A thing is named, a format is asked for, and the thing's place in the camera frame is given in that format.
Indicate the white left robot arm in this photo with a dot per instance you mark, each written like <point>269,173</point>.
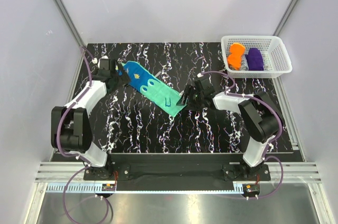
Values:
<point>71,132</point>

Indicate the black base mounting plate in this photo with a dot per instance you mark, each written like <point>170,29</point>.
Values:
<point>134,166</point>

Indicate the white plastic basket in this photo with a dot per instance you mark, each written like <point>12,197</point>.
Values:
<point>272,48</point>

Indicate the white blue rolled towel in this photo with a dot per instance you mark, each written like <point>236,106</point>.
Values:
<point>244,64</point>

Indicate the orange and grey towel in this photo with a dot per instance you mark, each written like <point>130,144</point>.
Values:
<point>234,58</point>

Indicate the teal and blue towel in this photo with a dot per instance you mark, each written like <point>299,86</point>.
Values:
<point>153,89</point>

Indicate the purple rolled towel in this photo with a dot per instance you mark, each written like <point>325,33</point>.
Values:
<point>255,60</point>

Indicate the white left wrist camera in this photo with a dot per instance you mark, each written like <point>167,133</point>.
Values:
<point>102,63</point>

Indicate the aluminium frame rail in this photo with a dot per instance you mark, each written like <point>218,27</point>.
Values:
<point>293,172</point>

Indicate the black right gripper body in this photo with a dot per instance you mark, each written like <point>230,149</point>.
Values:
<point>195,98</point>

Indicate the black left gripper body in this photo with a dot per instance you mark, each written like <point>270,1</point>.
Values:
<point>119,81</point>

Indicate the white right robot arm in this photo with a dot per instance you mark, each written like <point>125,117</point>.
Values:
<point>262,119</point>

